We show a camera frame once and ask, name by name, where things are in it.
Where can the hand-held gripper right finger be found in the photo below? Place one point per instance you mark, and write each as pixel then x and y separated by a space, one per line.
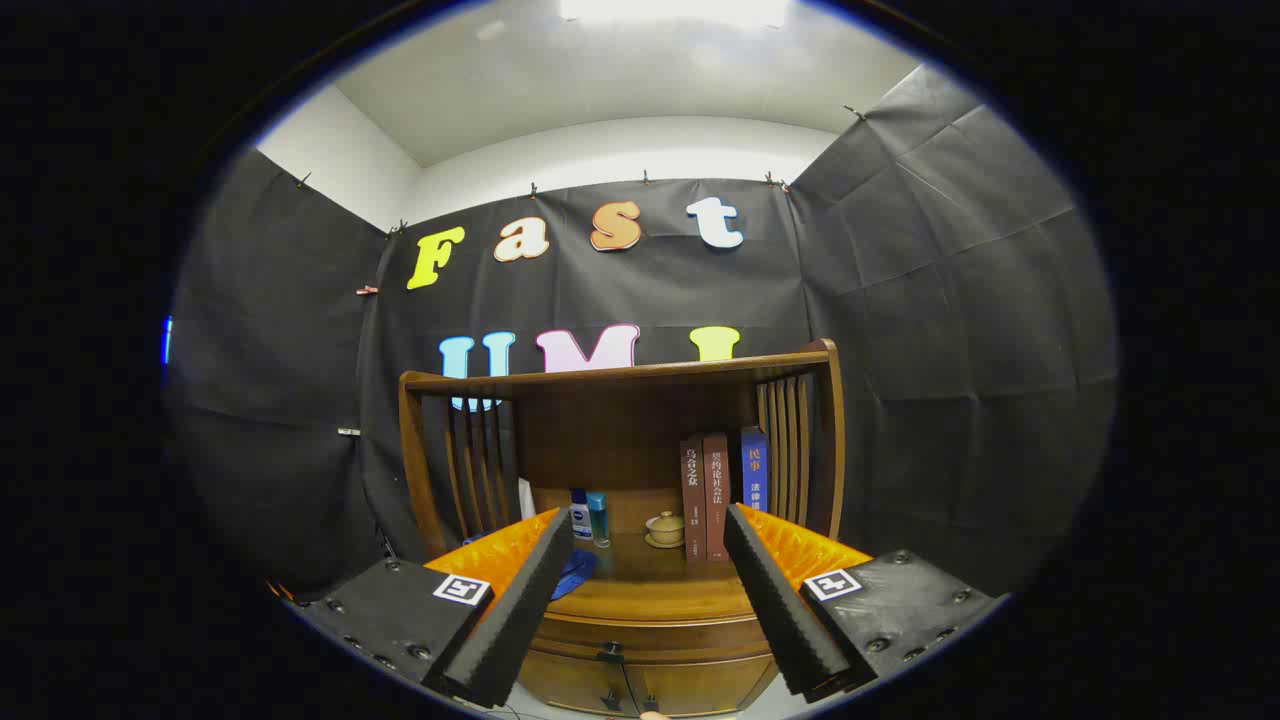
pixel 790 630

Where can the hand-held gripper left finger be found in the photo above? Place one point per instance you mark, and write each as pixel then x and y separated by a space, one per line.
pixel 500 640

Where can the wooden drawer with black knob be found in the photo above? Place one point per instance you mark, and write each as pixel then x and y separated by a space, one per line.
pixel 690 638

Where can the wooden countertop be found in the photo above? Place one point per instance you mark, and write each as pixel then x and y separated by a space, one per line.
pixel 660 585

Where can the wooden cabinet with slatted sides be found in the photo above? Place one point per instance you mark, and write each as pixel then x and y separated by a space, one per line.
pixel 620 430

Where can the folded blue towel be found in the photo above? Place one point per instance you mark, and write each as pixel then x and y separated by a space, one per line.
pixel 575 577

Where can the white tube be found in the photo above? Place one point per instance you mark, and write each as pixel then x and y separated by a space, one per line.
pixel 526 498

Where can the white and blue bottle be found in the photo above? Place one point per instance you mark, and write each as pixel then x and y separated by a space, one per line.
pixel 580 515

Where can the teal bottle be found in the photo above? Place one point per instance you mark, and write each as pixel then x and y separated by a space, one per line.
pixel 598 520

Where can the blue book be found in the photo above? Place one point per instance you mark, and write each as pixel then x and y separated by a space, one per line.
pixel 754 470

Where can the black backdrop cloth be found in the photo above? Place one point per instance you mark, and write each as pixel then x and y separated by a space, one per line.
pixel 900 300

